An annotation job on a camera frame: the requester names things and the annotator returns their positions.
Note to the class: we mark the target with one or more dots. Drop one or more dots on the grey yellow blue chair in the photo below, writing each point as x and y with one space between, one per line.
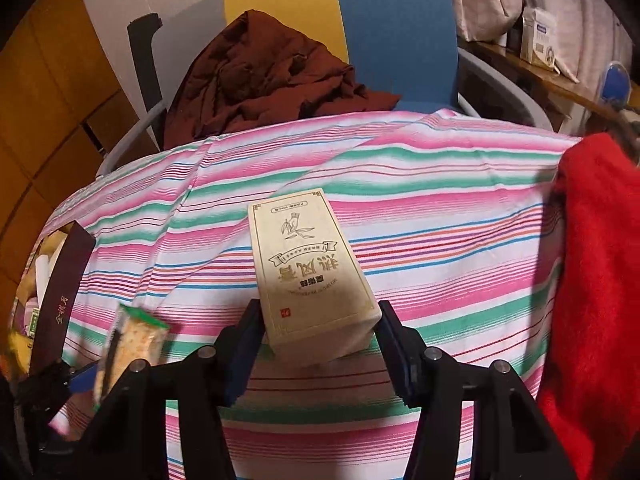
390 35

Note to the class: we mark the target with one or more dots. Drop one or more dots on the blue round fan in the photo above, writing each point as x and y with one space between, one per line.
616 82

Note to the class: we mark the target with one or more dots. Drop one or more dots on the green topped cracker packet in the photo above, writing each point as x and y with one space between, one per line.
132 345

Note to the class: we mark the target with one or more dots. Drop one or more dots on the white packet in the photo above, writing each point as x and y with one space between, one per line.
42 275

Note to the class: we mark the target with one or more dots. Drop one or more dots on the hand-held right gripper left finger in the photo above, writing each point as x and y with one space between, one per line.
240 360

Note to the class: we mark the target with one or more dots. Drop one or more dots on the wooden shelf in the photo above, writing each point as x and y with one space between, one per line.
560 85

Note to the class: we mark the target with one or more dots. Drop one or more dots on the wooden cabinet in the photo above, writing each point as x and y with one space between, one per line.
45 110

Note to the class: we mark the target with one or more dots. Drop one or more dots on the maroon tin box gold inside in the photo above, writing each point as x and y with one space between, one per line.
62 295

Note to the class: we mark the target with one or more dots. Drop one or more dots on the white carton box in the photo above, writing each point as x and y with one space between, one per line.
539 37

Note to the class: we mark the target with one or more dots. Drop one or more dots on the red fleece garment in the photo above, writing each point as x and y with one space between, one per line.
595 285

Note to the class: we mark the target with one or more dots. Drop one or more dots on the striped tablecloth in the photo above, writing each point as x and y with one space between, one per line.
425 210

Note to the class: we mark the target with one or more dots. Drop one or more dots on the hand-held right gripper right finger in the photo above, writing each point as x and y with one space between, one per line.
400 365

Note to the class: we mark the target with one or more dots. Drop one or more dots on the maroon puffer jacket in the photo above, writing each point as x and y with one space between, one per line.
270 80

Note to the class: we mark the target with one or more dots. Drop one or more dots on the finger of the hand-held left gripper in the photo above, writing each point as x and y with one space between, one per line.
82 379

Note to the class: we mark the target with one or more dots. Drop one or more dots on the green white small box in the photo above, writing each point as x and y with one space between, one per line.
34 322

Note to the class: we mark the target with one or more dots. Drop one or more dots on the beige printed box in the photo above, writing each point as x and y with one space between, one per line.
310 280

